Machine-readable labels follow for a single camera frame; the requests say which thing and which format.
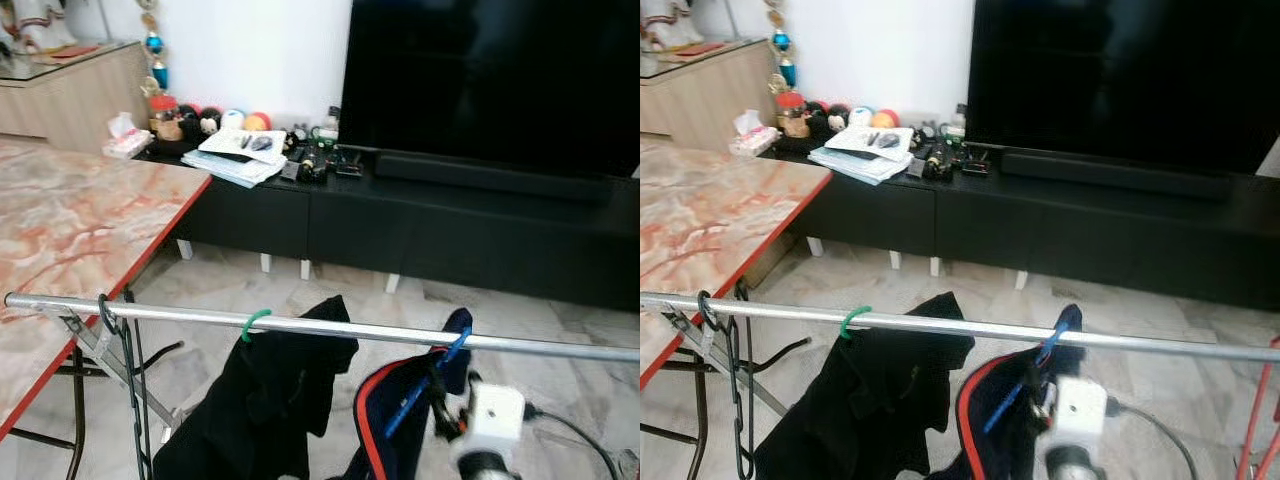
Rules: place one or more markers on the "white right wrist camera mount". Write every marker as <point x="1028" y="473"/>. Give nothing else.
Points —
<point x="1080" y="410"/>
<point x="495" y="420"/>

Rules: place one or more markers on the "pink tissue pack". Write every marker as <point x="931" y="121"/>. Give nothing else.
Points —
<point x="127" y="143"/>
<point x="753" y="141"/>

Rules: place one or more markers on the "gold trophy with blue ball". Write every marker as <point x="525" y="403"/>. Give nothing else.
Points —
<point x="155" y="45"/>
<point x="782" y="43"/>

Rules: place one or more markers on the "red black plush toy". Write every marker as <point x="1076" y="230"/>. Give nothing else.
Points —
<point x="818" y="110"/>
<point x="190" y="112"/>

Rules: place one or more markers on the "green clothes hanger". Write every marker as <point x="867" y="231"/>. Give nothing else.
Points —
<point x="850" y="322"/>
<point x="252" y="322"/>

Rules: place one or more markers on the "wooden sideboard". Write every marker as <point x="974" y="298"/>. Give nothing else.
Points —
<point x="700" y="100"/>
<point x="70" y="100"/>

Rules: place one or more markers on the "black mouse plush toy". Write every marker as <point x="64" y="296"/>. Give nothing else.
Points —
<point x="209" y="120"/>
<point x="838" y="117"/>

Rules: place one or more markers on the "black clothes hanger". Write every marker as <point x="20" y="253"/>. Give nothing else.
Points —
<point x="133" y="400"/>
<point x="733" y="400"/>

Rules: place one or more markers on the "orange round plush toy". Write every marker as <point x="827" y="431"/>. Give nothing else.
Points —
<point x="257" y="121"/>
<point x="886" y="118"/>

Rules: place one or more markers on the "black shirt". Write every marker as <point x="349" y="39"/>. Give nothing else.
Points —
<point x="260" y="420"/>
<point x="870" y="420"/>

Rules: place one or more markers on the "white robed figurine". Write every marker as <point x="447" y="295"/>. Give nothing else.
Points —
<point x="665" y="22"/>
<point x="35" y="25"/>

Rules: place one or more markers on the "black television console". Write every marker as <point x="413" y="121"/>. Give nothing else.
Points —
<point x="1050" y="240"/>
<point x="400" y="240"/>

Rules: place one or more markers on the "navy garment with red trim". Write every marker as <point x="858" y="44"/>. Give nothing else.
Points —
<point x="1000" y="455"/>
<point x="400" y="450"/>

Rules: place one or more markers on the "jar with red lid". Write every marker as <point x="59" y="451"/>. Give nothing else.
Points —
<point x="792" y="113"/>
<point x="165" y="115"/>

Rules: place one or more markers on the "stack of papers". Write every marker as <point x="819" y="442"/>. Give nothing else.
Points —
<point x="232" y="162"/>
<point x="858" y="160"/>

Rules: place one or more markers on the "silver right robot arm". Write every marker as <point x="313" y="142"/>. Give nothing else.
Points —
<point x="488" y="468"/>
<point x="1075" y="465"/>

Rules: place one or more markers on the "black flat screen television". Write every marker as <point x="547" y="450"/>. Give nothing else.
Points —
<point x="1120" y="70"/>
<point x="490" y="70"/>

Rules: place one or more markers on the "red book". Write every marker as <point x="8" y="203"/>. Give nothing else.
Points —
<point x="700" y="47"/>
<point x="75" y="49"/>

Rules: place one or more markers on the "red clothes hanger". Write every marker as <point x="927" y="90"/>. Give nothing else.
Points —
<point x="1258" y="420"/>

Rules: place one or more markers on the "pink marble top table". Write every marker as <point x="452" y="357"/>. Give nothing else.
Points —
<point x="80" y="230"/>
<point x="710" y="220"/>

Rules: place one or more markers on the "blue clothes hanger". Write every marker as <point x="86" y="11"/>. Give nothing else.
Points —
<point x="425" y="388"/>
<point x="1017" y="390"/>

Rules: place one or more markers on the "silver metal clothes rack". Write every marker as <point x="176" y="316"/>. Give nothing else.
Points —
<point x="200" y="316"/>
<point x="900" y="322"/>

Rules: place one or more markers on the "black soundbar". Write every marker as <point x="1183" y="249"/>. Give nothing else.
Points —
<point x="1115" y="175"/>
<point x="490" y="177"/>

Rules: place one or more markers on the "white round plush toy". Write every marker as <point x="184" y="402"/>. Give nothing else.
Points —
<point x="231" y="118"/>
<point x="860" y="116"/>

